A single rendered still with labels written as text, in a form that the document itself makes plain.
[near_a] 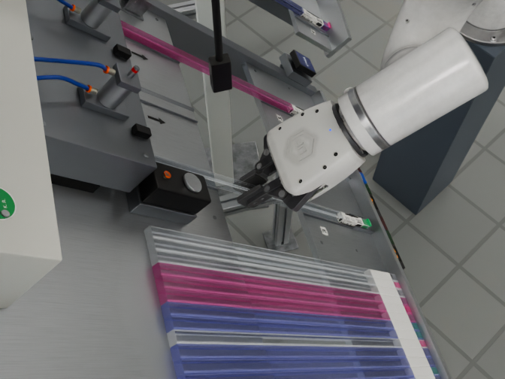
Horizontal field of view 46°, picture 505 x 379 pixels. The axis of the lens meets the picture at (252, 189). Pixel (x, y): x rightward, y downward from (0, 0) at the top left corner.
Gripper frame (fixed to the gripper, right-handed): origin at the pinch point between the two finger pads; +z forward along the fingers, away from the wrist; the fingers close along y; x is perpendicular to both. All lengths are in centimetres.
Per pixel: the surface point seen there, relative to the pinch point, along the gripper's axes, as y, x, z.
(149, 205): 7.3, -19.8, 2.6
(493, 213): -24, 126, -18
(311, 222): 2.2, 13.1, -1.4
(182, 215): 7.4, -15.0, 2.0
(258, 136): -73, 92, 33
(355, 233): 2.0, 25.3, -3.5
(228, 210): -32, 55, 33
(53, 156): 5.9, -31.7, 2.7
